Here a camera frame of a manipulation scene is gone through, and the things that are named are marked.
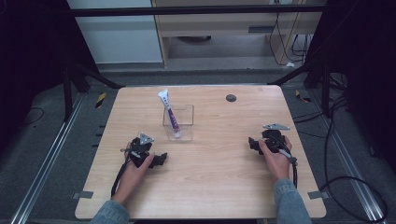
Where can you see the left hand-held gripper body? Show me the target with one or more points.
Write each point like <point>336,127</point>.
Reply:
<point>138,152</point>

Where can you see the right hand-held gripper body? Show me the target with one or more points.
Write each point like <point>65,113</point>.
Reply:
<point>274,138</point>

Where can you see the clear plastic container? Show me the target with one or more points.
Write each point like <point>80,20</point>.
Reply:
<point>185,123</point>

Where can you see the white and purple toothpaste tube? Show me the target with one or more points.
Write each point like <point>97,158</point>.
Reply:
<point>169,112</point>

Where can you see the person's left hand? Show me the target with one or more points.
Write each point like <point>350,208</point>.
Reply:
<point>130,177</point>

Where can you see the person's right hand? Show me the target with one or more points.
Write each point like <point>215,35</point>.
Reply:
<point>280,166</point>

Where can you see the dark round table grommet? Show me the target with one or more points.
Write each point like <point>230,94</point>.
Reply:
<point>231,98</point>

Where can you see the yellow and black tape strip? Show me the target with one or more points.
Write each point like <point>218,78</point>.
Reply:
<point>100,100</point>
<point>302,97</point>

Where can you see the black metal stand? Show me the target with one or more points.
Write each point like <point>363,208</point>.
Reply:
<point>325,90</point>
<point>67,93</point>

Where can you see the white plug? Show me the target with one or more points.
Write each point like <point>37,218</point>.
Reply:
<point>290,64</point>

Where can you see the white cabinet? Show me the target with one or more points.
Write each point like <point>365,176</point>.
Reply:
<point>118,40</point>

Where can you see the dark curtain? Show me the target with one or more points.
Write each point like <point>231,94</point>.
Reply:
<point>31,62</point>
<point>364,62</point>

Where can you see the light wooden desk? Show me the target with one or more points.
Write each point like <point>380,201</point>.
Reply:
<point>218,23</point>

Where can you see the grey table bracket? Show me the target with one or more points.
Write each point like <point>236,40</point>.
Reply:
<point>83,195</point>
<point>317,195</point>

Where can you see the aluminium floor rail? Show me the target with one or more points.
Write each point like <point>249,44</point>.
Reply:
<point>46,161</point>
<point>348,161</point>

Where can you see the black horizontal frame bar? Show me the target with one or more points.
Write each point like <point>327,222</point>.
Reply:
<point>186,11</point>

